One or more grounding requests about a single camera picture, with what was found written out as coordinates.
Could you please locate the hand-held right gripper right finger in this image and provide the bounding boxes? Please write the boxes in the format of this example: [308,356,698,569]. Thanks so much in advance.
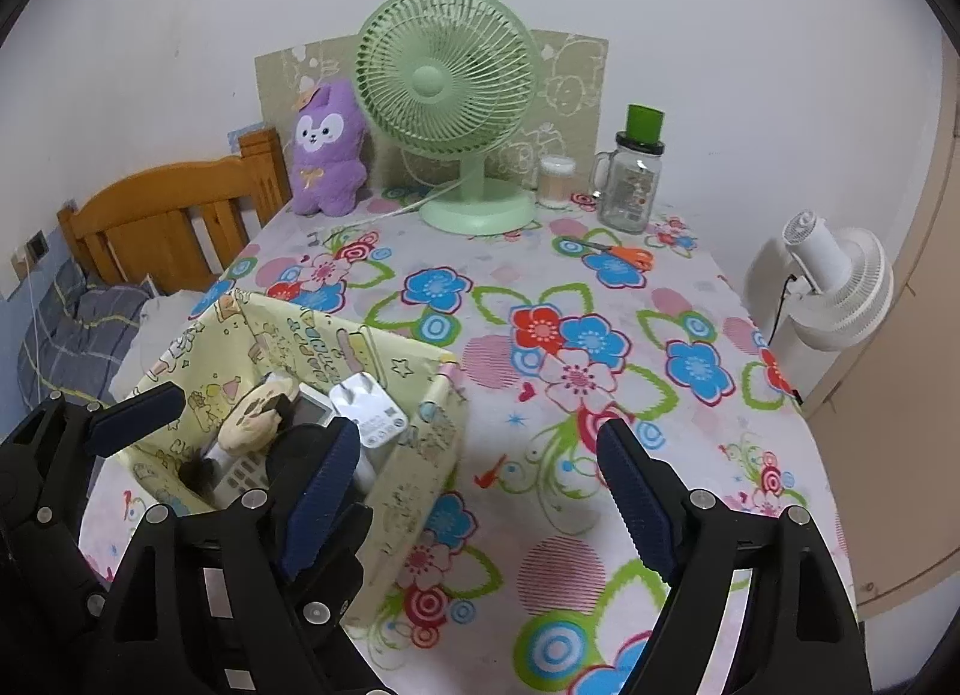
[595,416,875,695]

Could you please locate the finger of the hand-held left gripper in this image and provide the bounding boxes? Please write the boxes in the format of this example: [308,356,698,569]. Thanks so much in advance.
[22,381,187,523]
[289,492,376,626]

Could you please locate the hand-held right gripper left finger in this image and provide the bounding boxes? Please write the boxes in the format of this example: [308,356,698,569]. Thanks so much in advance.
[101,416,362,695]

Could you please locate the white remote control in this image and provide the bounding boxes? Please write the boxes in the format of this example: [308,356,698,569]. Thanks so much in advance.
[202,384,338,508]

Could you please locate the large white charger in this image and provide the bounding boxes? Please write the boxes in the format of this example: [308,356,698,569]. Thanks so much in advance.
[328,371,410,497]

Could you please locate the yellow fabric storage box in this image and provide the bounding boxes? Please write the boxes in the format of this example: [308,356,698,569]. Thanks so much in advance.
[112,287,470,625]

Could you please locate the cream round plush charm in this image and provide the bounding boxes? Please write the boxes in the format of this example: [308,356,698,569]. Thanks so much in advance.
[178,374,305,495]

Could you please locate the plaid blue-grey quilt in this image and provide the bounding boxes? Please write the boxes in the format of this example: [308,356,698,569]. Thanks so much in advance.
[19,260,151,403]

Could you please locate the white bed sheet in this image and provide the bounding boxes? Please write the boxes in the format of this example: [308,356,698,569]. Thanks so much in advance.
[139,286,203,366]

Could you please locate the wooden chair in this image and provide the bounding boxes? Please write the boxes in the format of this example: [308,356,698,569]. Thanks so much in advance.
[56,127,292,295]

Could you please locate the beige wooden door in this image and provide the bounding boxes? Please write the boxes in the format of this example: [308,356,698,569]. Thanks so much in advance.
[806,27,960,617]

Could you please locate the white standing fan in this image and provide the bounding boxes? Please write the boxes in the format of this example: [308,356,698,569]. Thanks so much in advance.
[742,211,895,396]

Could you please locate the purple plush toy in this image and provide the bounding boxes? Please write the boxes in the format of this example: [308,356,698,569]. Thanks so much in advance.
[289,80,370,218]

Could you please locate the glass jar green lid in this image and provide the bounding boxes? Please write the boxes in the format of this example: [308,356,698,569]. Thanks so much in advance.
[592,104,667,235]

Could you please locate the cotton swab container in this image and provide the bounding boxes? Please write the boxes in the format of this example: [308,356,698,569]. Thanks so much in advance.
[538,155,577,210]

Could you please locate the beige printed board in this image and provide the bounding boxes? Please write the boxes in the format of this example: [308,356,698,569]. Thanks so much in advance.
[253,29,610,205]

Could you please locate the green desk fan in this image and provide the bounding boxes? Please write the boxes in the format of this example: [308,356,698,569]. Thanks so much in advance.
[355,0,541,237]

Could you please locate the orange handled scissors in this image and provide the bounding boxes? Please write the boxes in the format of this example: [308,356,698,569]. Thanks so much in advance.
[561,236,655,270]

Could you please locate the black fan cable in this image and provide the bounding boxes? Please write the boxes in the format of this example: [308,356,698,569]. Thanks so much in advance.
[772,275,800,343]

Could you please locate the white fan cable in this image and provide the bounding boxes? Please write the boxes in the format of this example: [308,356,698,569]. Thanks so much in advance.
[367,181,455,220]

